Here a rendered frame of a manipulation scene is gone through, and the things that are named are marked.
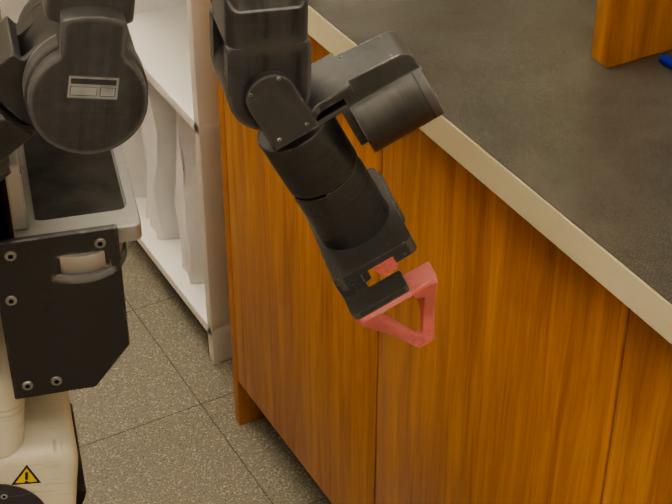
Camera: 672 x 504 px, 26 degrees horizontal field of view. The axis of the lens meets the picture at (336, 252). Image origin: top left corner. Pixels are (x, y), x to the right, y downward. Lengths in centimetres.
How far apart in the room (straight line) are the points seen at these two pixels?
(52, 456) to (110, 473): 113
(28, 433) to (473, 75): 61
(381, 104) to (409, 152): 64
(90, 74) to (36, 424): 50
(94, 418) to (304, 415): 48
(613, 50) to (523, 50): 10
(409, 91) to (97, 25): 23
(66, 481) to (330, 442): 86
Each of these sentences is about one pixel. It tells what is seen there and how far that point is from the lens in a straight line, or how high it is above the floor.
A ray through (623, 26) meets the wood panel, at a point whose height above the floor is 99.
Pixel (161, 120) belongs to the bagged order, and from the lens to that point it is 269.
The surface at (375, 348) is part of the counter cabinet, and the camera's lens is 190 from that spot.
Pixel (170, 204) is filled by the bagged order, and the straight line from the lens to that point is 277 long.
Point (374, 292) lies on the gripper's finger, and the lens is 107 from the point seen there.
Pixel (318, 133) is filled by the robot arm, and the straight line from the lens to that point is 102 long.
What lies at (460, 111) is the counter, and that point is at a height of 94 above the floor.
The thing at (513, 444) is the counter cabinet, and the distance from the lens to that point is 166.
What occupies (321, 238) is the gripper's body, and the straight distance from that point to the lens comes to 109.
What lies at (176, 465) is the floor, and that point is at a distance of 246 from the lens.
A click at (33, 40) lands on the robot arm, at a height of 126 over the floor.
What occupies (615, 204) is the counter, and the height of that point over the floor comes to 94.
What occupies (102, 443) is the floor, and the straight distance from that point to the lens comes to 251.
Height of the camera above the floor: 170
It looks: 36 degrees down
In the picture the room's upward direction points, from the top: straight up
